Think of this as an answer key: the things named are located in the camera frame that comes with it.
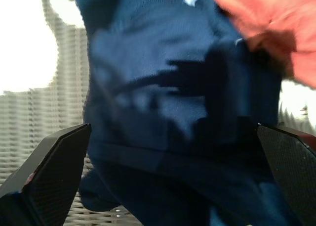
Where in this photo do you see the pale woven basket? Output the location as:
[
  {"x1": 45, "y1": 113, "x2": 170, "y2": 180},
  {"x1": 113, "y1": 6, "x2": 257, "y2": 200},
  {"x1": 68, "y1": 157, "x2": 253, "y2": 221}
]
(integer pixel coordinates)
[{"x1": 0, "y1": 0, "x2": 316, "y2": 226}]

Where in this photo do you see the blue garment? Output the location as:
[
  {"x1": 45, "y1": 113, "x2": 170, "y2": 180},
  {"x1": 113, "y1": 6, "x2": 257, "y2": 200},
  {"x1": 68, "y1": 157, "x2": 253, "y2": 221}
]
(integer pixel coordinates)
[{"x1": 74, "y1": 0, "x2": 306, "y2": 226}]

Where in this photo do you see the red garment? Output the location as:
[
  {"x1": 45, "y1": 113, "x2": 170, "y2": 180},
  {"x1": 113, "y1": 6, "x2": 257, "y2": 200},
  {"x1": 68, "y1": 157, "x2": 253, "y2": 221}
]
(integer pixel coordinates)
[{"x1": 207, "y1": 0, "x2": 316, "y2": 90}]

